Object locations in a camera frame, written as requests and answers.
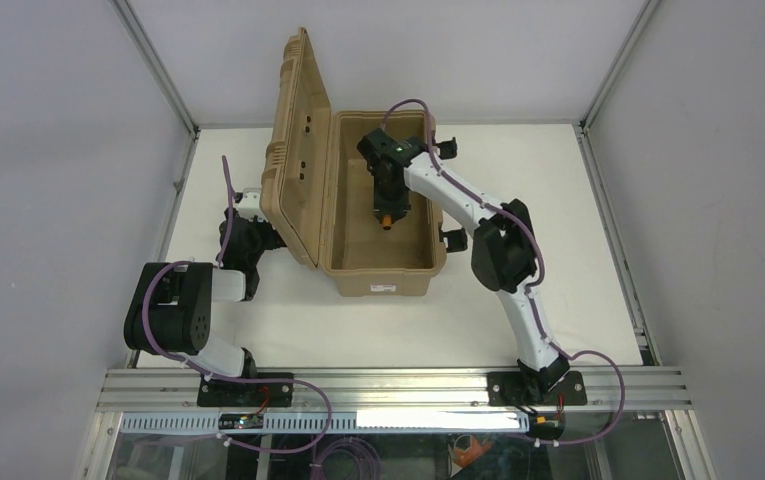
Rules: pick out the tan plastic tool case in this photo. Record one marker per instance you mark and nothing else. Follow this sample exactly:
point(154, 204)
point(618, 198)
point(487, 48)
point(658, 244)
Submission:
point(317, 193)

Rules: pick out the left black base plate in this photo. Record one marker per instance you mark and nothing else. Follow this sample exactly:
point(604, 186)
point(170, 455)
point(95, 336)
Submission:
point(275, 391)

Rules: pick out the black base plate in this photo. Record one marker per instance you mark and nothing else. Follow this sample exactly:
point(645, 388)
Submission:
point(507, 388)
point(275, 391)

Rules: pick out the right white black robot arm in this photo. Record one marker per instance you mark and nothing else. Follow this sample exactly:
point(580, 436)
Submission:
point(505, 256)

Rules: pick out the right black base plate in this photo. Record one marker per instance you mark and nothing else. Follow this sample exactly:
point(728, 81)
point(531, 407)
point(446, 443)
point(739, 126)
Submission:
point(507, 388)

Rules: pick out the aluminium mounting rail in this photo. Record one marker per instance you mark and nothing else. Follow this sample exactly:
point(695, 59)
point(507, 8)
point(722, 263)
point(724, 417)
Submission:
point(637, 388)

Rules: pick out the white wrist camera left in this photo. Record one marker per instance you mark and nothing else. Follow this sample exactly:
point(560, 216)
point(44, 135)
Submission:
point(247, 204)

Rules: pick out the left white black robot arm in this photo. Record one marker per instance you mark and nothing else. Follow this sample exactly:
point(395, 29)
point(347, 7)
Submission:
point(170, 311)

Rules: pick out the orange object under table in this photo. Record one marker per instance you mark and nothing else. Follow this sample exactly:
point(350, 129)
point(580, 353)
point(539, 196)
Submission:
point(466, 449)

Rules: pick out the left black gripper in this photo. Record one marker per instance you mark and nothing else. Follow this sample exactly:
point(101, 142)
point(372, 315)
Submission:
point(249, 240)

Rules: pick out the white slotted cable duct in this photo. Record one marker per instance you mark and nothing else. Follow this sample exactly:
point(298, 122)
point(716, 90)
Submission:
point(366, 421)

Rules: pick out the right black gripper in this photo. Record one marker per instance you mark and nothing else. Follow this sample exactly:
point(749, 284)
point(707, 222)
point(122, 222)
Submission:
point(391, 203)

